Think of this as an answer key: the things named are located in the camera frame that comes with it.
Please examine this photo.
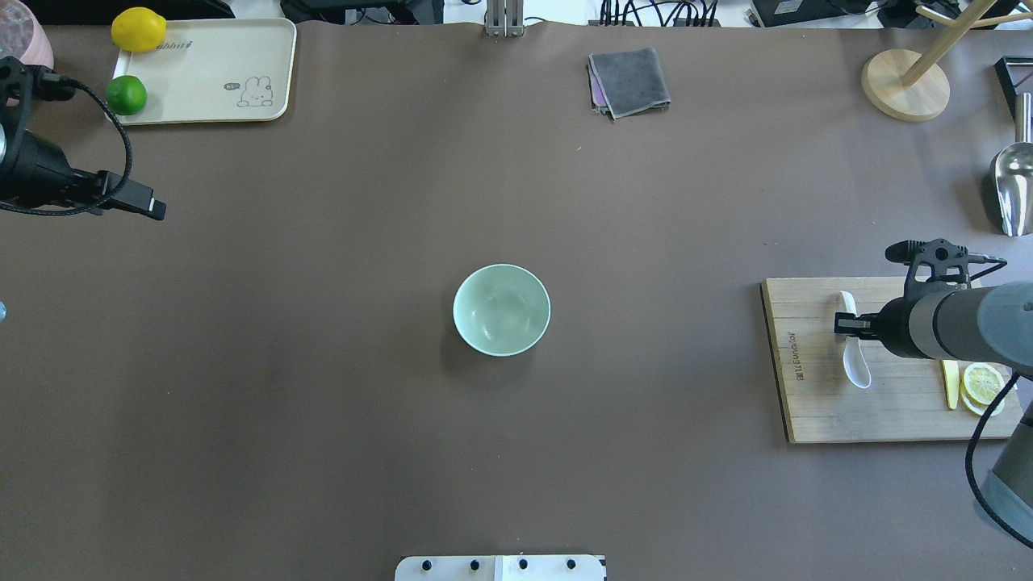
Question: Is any green lime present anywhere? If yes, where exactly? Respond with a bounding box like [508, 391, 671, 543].
[106, 77, 148, 115]

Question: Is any grey folded cloth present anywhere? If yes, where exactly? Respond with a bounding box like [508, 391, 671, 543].
[587, 47, 671, 120]

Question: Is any wooden mug tree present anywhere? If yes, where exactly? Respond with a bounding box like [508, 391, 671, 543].
[860, 1, 1032, 123]

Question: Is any yellow plastic knife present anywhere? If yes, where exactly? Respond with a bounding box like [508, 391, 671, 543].
[940, 360, 960, 411]

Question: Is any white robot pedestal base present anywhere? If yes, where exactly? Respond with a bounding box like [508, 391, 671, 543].
[394, 553, 608, 580]

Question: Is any white ceramic spoon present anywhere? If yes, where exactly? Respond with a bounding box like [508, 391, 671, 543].
[839, 291, 872, 389]

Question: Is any cream cartoon tray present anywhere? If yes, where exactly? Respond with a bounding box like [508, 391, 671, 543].
[113, 18, 298, 125]

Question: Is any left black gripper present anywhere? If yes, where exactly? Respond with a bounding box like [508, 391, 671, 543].
[4, 129, 167, 221]

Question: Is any pink ice bowl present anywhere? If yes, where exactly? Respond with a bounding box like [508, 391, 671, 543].
[1, 1, 54, 69]

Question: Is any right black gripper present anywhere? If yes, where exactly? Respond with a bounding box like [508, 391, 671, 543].
[834, 297, 914, 356]

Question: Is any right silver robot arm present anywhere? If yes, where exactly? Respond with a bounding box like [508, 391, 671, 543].
[833, 279, 1031, 547]

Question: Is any aluminium frame post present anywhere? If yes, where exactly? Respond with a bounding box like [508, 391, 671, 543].
[484, 0, 525, 38]

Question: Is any yellow lemon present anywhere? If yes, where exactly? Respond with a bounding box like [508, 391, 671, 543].
[109, 6, 169, 54]

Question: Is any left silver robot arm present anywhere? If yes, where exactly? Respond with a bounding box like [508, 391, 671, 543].
[1, 126, 167, 221]

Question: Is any metal scoop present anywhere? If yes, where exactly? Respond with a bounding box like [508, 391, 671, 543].
[991, 93, 1032, 236]

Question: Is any lemon slice far stack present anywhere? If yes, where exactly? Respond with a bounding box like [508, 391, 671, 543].
[960, 362, 1005, 416]

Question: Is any light green bowl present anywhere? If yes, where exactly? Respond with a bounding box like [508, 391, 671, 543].
[451, 264, 552, 357]

